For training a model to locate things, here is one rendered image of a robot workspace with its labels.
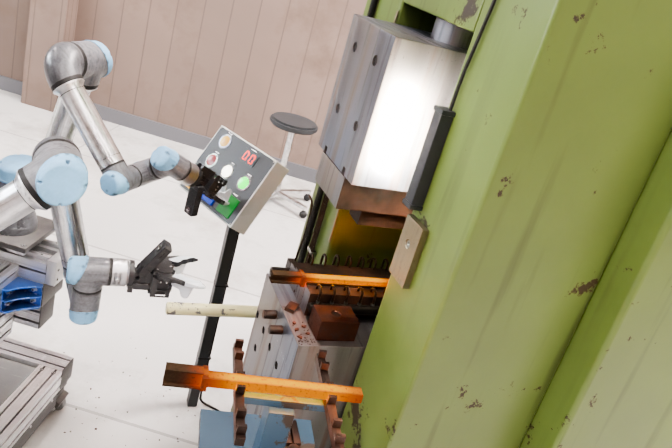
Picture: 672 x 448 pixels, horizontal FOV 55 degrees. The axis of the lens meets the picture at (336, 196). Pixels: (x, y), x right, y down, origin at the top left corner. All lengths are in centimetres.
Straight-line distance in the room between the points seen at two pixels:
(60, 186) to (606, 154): 126
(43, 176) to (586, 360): 140
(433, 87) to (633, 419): 107
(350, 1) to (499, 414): 395
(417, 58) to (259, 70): 388
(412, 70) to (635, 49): 51
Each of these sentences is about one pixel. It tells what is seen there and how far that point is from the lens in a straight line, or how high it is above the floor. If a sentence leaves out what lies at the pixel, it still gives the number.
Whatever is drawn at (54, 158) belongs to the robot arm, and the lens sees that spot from 164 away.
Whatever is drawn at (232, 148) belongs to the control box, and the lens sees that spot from 239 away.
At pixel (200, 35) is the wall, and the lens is 557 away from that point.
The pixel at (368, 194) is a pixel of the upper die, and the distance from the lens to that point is 181.
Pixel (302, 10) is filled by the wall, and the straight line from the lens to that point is 535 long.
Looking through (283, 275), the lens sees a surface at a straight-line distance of 193.
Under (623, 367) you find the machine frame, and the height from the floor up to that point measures 114.
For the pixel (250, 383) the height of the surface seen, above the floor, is 101.
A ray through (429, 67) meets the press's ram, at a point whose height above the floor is 171.
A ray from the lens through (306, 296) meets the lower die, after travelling 194.
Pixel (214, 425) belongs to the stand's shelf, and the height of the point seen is 74.
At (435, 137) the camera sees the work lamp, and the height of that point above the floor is 157.
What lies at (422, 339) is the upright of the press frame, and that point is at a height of 112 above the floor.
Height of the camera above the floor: 194
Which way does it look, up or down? 21 degrees down
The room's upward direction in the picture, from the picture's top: 16 degrees clockwise
